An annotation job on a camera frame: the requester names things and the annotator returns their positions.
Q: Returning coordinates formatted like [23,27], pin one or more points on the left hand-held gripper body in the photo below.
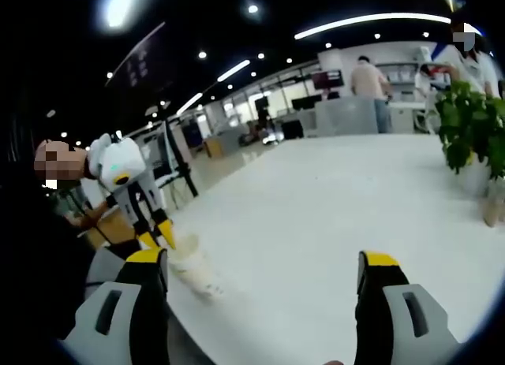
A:
[118,160]

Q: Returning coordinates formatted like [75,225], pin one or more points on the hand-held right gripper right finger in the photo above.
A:
[394,321]

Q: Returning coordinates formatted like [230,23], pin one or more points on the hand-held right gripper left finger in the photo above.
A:
[130,321]

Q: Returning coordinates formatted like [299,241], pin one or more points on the nested paper cup stack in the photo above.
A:
[193,270]

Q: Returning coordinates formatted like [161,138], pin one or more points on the person's right hand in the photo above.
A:
[335,363]

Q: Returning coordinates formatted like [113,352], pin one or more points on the brown cardboard box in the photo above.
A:
[114,231]

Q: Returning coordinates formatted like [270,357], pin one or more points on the black tripod stand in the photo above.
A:
[181,164]

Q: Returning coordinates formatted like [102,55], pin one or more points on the grey chair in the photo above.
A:
[104,266]
[347,116]

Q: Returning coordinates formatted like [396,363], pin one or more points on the yellow wooden cabinet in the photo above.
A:
[214,149]

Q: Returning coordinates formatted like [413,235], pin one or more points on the dark ceiling banner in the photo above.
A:
[136,61]

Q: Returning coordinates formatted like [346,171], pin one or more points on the white table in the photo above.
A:
[315,223]

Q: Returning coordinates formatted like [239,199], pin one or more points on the small glass jar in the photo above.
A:
[493,207]

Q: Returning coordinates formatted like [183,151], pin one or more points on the potted green plant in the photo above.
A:
[469,120]

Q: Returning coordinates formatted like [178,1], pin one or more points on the long ceiling light strip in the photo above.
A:
[375,20]

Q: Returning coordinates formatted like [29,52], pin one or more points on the dark wall screen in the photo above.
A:
[327,79]

